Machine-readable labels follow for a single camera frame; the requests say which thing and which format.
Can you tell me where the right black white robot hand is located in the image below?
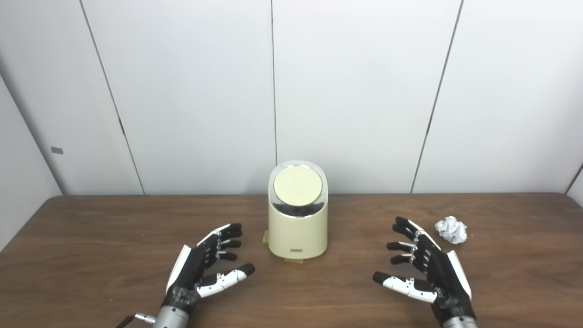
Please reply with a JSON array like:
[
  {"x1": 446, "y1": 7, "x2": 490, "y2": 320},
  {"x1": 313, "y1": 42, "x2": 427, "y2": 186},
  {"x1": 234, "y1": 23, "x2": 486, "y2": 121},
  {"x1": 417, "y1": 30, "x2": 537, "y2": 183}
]
[{"x1": 373, "y1": 216, "x2": 476, "y2": 322}]

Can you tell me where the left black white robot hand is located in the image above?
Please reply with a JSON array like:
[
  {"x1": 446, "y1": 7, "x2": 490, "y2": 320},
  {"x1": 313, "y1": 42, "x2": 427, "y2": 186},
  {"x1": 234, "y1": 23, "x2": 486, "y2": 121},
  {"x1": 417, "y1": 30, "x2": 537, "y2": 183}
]
[{"x1": 163, "y1": 223, "x2": 256, "y2": 315}]

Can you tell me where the white paper ball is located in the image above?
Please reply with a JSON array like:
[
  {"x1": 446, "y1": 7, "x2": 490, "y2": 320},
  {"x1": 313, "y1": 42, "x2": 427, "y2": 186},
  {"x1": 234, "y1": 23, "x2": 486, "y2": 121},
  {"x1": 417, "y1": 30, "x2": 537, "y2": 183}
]
[{"x1": 435, "y1": 216, "x2": 468, "y2": 244}]

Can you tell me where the cream-colored desktop trash bin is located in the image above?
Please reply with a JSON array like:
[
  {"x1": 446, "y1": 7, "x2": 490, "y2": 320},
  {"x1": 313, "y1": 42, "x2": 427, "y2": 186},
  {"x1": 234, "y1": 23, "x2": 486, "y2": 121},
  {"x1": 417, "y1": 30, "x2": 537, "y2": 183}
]
[{"x1": 268, "y1": 160, "x2": 328, "y2": 260}]

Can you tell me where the cream round bin lid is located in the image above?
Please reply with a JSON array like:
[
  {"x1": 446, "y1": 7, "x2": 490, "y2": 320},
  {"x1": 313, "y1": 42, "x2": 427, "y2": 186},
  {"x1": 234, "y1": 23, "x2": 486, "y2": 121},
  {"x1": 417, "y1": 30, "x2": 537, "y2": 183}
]
[{"x1": 273, "y1": 166, "x2": 323, "y2": 205}]

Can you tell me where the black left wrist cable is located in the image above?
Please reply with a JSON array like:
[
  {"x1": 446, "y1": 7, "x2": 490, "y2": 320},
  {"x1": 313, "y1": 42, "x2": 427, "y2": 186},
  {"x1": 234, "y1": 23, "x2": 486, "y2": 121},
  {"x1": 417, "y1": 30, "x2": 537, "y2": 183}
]
[{"x1": 116, "y1": 313, "x2": 156, "y2": 328}]

